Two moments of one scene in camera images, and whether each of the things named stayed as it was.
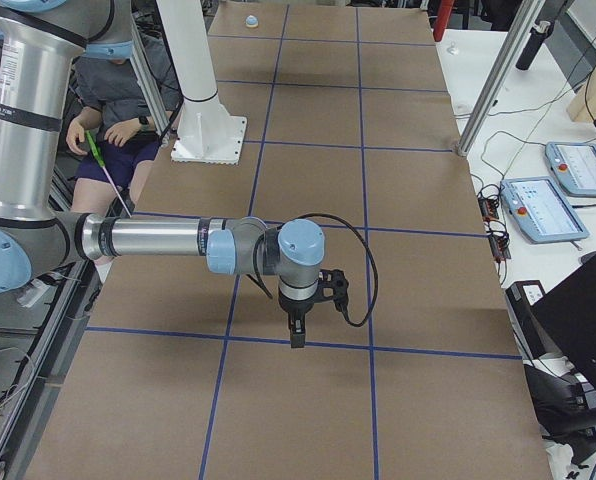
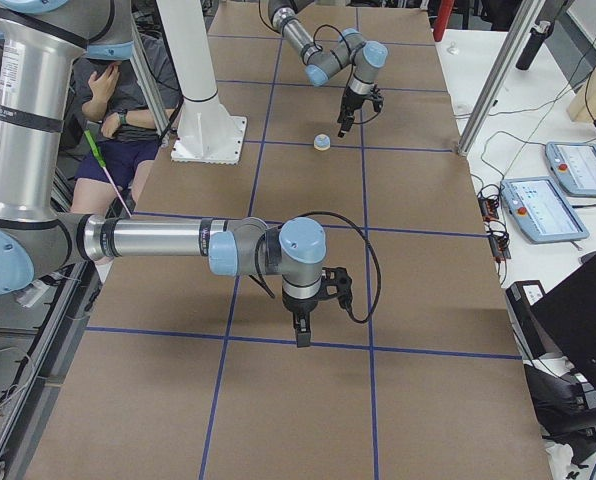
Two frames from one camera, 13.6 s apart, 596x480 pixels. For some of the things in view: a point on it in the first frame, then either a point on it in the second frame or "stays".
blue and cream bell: (251, 21) -> (321, 142)
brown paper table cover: (186, 373) stays
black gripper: (334, 279) stays
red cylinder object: (443, 14) stays
